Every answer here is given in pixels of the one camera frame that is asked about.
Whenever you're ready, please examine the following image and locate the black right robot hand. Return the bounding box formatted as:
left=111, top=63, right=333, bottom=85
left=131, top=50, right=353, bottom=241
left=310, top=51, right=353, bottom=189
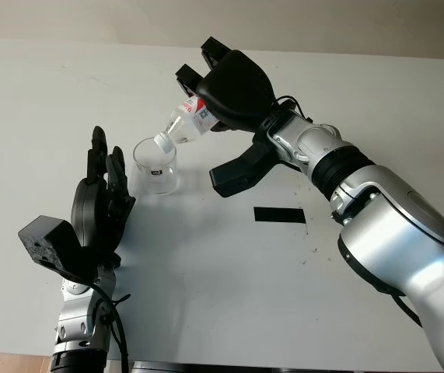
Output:
left=175, top=37, right=278, bottom=134

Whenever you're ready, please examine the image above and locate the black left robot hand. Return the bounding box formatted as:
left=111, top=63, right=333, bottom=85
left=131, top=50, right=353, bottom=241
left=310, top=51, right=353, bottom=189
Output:
left=72, top=125, right=136, bottom=270

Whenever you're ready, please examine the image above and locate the clear plastic water bottle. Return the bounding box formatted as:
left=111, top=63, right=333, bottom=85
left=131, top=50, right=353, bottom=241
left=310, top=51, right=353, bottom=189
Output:
left=153, top=95, right=221, bottom=154

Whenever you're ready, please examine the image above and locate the clear glass cup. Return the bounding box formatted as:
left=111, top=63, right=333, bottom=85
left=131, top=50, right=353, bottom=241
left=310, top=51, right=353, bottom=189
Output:
left=131, top=136, right=179, bottom=196

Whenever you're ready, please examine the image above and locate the black tape strip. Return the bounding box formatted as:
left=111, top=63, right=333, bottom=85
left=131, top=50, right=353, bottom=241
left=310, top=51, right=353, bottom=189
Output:
left=253, top=207, right=307, bottom=225

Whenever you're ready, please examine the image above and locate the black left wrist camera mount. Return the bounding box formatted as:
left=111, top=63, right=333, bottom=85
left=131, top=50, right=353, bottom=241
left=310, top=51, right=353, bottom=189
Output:
left=18, top=214, right=102, bottom=283

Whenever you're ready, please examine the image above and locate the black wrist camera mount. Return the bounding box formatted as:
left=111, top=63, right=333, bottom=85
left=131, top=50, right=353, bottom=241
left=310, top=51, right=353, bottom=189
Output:
left=18, top=214, right=102, bottom=283
left=208, top=127, right=285, bottom=199

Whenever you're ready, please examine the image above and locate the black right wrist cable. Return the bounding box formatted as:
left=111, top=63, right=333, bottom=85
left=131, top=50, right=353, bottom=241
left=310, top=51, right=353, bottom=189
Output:
left=272, top=95, right=315, bottom=122

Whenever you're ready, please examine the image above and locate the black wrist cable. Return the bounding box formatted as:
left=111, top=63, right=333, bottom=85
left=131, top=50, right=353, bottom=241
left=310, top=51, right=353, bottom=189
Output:
left=61, top=271, right=131, bottom=373
left=272, top=95, right=315, bottom=122

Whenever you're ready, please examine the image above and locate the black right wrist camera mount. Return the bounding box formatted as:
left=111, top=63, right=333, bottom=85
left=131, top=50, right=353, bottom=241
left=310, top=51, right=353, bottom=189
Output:
left=208, top=127, right=285, bottom=199

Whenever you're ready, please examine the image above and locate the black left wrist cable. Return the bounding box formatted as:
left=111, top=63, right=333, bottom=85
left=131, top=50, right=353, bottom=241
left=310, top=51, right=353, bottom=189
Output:
left=61, top=271, right=131, bottom=373

